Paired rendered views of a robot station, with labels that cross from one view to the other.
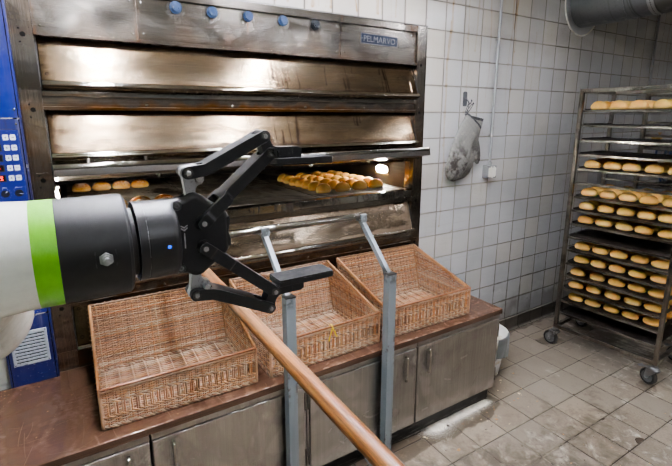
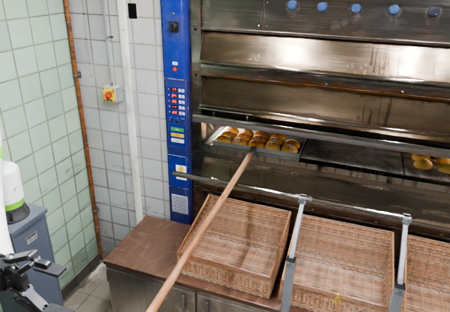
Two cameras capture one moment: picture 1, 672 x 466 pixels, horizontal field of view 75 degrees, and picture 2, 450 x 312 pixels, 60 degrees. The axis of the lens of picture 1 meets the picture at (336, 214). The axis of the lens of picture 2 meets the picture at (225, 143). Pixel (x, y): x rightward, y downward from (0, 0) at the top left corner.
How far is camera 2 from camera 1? 103 cm
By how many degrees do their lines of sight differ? 49
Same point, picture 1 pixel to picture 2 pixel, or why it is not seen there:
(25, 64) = (195, 47)
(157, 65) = (272, 49)
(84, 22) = (230, 19)
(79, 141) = (216, 97)
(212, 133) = (305, 104)
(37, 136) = (196, 90)
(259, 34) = (365, 23)
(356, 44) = not seen: outside the picture
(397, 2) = not seen: outside the picture
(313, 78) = (418, 65)
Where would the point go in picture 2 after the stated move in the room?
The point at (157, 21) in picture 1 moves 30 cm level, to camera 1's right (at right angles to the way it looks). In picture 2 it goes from (277, 16) to (324, 22)
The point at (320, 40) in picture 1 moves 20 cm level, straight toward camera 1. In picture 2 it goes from (438, 27) to (418, 30)
